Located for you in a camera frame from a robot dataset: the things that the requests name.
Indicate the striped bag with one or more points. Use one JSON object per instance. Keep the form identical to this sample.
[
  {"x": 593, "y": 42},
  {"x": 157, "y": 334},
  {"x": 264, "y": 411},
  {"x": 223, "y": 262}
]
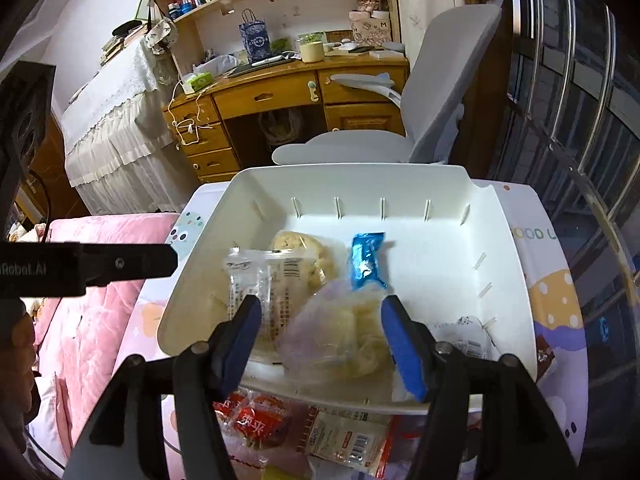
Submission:
[{"x": 280, "y": 125}]

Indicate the blue snack packet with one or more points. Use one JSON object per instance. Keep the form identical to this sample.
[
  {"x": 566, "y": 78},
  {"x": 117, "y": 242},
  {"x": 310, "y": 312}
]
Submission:
[{"x": 367, "y": 260}]

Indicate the grey office chair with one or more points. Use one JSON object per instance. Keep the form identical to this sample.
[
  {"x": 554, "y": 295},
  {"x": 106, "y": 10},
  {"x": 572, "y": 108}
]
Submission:
[{"x": 440, "y": 85}]

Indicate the floral cloth bag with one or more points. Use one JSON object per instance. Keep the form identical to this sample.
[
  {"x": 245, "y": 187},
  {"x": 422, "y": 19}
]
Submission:
[{"x": 160, "y": 35}]

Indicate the wooden desk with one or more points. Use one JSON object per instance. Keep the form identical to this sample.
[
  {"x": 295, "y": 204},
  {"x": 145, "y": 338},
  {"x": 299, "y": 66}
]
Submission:
[{"x": 265, "y": 97}]

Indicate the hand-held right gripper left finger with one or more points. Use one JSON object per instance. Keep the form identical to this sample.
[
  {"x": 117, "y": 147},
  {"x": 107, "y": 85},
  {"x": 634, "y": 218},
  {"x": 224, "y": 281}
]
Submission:
[{"x": 245, "y": 345}]

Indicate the white lace cover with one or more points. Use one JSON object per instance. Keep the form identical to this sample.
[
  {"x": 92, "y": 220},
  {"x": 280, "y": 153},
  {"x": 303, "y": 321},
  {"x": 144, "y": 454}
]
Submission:
[{"x": 115, "y": 135}]

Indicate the clear cake packet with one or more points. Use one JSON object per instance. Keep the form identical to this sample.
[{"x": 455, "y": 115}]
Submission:
[{"x": 270, "y": 280}]

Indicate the pale yellow cup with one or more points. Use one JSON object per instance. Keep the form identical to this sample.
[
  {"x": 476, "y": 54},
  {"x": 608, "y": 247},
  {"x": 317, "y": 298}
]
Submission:
[{"x": 311, "y": 52}]

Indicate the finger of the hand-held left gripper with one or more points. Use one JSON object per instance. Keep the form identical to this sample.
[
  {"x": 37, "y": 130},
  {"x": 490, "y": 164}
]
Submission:
[{"x": 130, "y": 262}]

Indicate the green tissue pack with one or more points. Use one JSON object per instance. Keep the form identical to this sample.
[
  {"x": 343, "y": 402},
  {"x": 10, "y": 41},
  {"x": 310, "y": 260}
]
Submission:
[{"x": 197, "y": 81}]

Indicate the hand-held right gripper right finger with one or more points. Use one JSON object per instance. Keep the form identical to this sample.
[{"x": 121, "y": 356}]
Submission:
[{"x": 402, "y": 355}]

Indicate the cartoon printed tablecloth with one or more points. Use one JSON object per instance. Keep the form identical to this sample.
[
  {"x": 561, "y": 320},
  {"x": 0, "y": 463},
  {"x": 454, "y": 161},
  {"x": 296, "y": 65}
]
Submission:
[{"x": 550, "y": 300}]

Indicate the white printed snack packet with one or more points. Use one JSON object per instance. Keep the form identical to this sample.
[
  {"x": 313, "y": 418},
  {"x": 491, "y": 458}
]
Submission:
[{"x": 465, "y": 342}]

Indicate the blue gift bag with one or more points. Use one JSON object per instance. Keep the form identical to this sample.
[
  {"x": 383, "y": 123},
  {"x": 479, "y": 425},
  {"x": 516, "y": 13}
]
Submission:
[{"x": 255, "y": 37}]

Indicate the white plastic storage bin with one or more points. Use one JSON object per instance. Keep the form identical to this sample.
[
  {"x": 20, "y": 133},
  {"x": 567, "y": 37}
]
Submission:
[{"x": 440, "y": 260}]

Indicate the brown snack packet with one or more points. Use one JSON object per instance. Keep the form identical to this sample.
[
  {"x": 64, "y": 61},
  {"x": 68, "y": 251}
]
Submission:
[{"x": 544, "y": 357}]

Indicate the metal window grille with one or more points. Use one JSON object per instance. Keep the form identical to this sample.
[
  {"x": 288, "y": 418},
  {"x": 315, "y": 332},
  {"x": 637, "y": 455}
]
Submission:
[{"x": 595, "y": 195}]

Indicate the pink quilted blanket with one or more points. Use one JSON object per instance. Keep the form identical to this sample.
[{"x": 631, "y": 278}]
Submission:
[{"x": 100, "y": 320}]

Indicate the clear bag of yellow snacks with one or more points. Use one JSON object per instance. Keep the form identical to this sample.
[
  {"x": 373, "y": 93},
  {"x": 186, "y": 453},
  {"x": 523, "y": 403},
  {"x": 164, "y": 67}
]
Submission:
[{"x": 335, "y": 340}]

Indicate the white red-edged snack packet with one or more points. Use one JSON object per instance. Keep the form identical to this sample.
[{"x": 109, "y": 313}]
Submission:
[{"x": 345, "y": 437}]

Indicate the wooden door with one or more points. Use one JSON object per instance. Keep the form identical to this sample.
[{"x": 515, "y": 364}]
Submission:
[{"x": 60, "y": 180}]

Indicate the black tablet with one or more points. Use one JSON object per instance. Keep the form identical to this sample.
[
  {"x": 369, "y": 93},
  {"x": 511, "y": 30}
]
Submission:
[{"x": 250, "y": 67}]

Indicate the stack of books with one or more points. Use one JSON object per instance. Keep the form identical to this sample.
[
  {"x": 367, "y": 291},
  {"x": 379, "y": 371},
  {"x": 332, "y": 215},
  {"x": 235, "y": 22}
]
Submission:
[{"x": 122, "y": 42}]

